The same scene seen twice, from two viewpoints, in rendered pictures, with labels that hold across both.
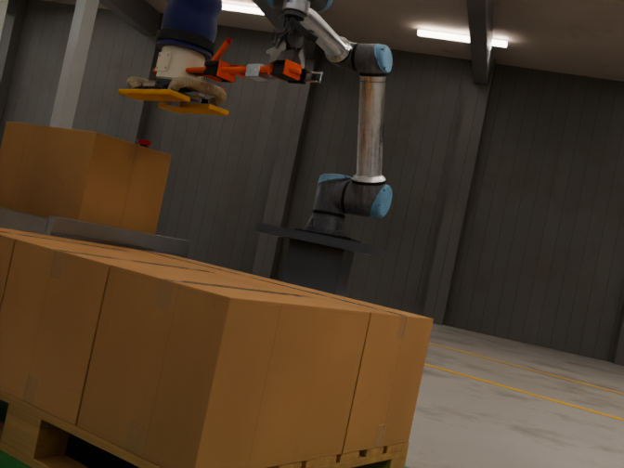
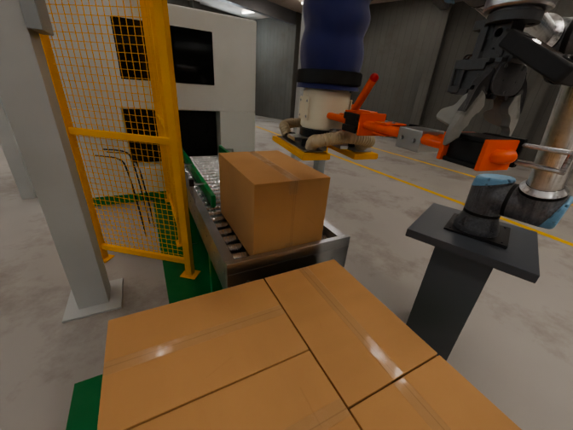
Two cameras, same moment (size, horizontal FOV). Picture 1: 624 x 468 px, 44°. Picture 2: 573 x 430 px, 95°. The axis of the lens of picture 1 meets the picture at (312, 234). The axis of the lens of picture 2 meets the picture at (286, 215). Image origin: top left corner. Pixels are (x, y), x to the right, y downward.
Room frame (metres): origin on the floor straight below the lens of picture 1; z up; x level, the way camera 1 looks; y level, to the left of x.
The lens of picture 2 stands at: (2.00, 0.29, 1.33)
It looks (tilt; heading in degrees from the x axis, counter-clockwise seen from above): 26 degrees down; 25
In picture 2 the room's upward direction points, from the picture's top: 4 degrees clockwise
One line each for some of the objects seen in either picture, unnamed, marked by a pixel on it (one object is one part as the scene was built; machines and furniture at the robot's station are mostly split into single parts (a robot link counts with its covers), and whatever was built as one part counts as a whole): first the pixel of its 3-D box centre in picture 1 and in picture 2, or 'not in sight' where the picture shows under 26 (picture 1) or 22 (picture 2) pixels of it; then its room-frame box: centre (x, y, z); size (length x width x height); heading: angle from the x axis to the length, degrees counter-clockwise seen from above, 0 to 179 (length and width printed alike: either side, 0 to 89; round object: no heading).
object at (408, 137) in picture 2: (258, 72); (419, 139); (2.67, 0.30, 1.25); 0.07 x 0.07 x 0.04; 47
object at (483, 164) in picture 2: (284, 70); (475, 149); (2.57, 0.20, 1.25); 0.08 x 0.07 x 0.05; 47
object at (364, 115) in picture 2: (220, 71); (363, 122); (2.82, 0.45, 1.25); 0.10 x 0.08 x 0.06; 137
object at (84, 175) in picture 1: (78, 184); (267, 197); (3.23, 1.00, 0.75); 0.60 x 0.40 x 0.40; 55
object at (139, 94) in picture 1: (154, 91); (298, 142); (2.92, 0.70, 1.15); 0.34 x 0.10 x 0.05; 47
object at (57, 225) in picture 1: (124, 236); (293, 252); (3.04, 0.72, 0.58); 0.70 x 0.03 x 0.06; 145
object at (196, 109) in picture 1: (193, 105); (342, 142); (3.06, 0.57, 1.15); 0.34 x 0.10 x 0.05; 47
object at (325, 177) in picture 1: (334, 193); (490, 194); (3.48, -0.06, 0.95); 0.17 x 0.15 x 0.18; 63
